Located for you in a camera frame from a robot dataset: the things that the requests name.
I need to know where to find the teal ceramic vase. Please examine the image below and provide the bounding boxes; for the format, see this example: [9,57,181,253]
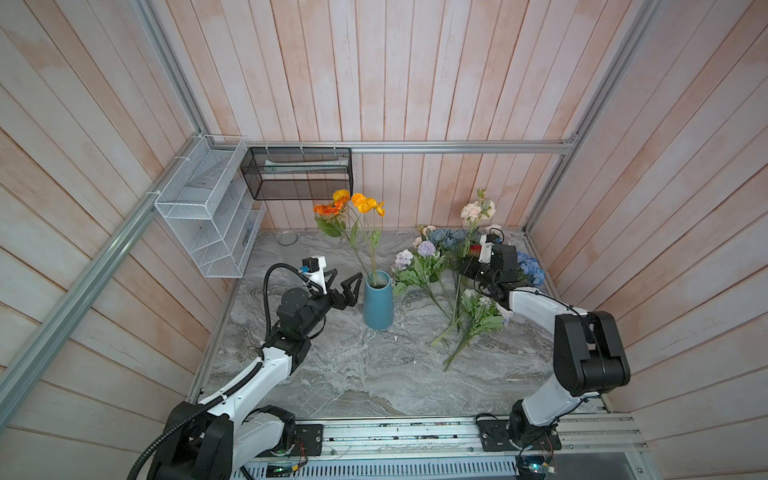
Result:
[363,270,394,331]

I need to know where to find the yellow poppy spray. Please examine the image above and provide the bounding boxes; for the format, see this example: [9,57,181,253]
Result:
[331,189,387,288]

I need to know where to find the orange gerbera stem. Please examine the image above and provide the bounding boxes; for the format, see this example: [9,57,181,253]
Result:
[312,197,373,276]

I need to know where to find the peach rose spray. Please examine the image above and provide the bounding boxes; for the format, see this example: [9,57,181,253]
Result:
[453,188,496,321]

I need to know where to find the lilac pompom flower spray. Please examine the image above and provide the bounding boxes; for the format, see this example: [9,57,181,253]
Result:
[391,240,452,319]

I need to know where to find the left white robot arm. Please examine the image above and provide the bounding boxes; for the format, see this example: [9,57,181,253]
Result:
[128,257,363,479]

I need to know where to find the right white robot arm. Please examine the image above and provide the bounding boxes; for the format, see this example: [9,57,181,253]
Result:
[459,235,631,446]

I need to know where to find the clear glass vase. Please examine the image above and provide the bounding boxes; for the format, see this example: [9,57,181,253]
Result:
[276,231,299,248]

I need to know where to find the blue hydrangea stem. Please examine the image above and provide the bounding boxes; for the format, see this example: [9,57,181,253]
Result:
[517,251,546,287]

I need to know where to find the pale pink hydrangea stem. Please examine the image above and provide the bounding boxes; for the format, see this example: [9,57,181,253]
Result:
[432,289,506,371]

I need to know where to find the dusty blue rose bunch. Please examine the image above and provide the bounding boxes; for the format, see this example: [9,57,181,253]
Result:
[426,228,468,254]

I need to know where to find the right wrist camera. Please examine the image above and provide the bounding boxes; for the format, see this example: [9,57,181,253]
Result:
[478,233,502,264]

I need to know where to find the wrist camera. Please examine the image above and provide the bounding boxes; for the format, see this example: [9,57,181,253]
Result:
[478,233,502,264]
[299,256,327,295]

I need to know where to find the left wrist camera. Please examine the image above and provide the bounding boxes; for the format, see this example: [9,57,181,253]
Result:
[299,256,327,295]

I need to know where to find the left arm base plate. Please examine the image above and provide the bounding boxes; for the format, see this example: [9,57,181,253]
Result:
[259,423,324,458]

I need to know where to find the black mesh wall basket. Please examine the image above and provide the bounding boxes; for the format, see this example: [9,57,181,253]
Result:
[240,146,354,203]

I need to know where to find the white wire shelf rack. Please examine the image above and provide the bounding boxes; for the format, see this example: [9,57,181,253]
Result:
[155,135,266,279]

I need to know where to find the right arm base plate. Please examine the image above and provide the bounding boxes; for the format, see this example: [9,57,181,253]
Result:
[474,413,562,452]

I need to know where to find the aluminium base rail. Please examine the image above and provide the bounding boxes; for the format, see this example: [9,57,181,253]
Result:
[233,413,661,479]

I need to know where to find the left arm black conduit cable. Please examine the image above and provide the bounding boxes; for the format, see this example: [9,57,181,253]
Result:
[125,262,313,480]

